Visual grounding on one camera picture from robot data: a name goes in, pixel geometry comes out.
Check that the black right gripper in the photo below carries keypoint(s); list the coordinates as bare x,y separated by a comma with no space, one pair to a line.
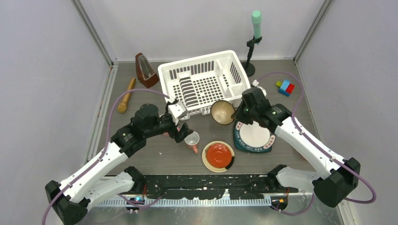
238,115

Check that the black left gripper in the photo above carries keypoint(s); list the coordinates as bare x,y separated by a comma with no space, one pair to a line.
184,130

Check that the large pink mug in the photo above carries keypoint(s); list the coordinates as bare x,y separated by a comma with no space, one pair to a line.
192,141

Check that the white round plate with lettering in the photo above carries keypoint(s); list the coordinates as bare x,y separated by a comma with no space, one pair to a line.
255,136

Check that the black patterned ceramic bowl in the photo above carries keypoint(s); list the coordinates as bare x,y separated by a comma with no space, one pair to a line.
221,112

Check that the white plastic dish rack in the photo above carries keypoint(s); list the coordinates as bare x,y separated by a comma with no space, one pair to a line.
200,81

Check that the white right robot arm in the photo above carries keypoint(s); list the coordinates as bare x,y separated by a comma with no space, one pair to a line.
331,182

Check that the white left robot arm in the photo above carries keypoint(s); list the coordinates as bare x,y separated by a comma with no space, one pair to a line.
73,197

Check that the colourful toy blocks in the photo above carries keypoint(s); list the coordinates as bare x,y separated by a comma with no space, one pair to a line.
285,87

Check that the black microphone stand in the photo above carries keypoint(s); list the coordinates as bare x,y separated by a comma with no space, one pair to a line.
248,66

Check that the red and cream saucer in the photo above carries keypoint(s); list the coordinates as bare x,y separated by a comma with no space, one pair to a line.
218,156

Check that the teal square plate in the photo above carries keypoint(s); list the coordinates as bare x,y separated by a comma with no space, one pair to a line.
253,148

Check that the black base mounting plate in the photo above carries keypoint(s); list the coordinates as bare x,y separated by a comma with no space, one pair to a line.
208,187

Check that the wooden pestle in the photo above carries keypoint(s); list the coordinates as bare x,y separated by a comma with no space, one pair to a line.
123,105

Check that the brown wooden metronome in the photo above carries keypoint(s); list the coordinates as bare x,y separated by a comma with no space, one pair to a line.
145,72

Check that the mint green microphone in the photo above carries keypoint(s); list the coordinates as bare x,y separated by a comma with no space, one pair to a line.
256,19

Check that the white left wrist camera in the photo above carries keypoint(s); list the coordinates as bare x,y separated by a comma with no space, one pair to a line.
177,109

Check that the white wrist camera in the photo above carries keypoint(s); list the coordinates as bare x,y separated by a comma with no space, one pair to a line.
255,84
177,109

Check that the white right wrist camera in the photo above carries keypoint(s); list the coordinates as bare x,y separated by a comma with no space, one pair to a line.
255,84

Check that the slotted white cable duct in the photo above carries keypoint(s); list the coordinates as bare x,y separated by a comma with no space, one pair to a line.
196,202

